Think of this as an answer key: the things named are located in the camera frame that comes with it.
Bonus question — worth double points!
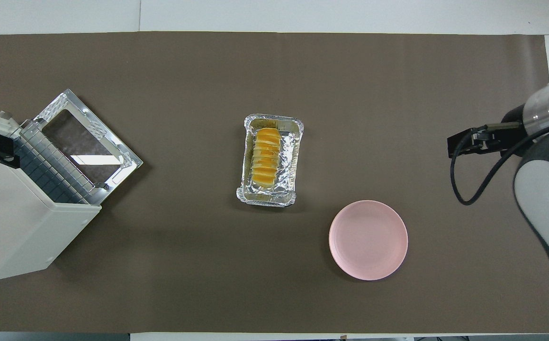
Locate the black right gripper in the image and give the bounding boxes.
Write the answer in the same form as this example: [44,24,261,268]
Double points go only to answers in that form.
[448,124,512,158]

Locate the aluminium foil baking tray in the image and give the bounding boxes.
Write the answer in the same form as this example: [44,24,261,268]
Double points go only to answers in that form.
[236,113,304,207]

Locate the sliced golden bread loaf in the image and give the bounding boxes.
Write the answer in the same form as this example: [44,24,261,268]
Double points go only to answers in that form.
[252,127,282,189]

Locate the white toaster oven body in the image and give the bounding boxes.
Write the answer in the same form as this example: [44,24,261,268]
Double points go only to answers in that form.
[0,99,102,283]

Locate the chrome framed glass oven door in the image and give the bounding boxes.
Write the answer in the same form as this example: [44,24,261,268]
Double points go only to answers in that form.
[33,89,144,205]

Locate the round pink plate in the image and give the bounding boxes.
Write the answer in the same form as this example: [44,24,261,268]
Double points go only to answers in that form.
[328,200,409,281]

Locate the large brown table mat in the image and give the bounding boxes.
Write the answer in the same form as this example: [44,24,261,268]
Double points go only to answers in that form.
[0,31,549,334]

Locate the metal wire oven rack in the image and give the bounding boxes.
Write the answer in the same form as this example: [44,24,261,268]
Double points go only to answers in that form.
[18,121,102,205]

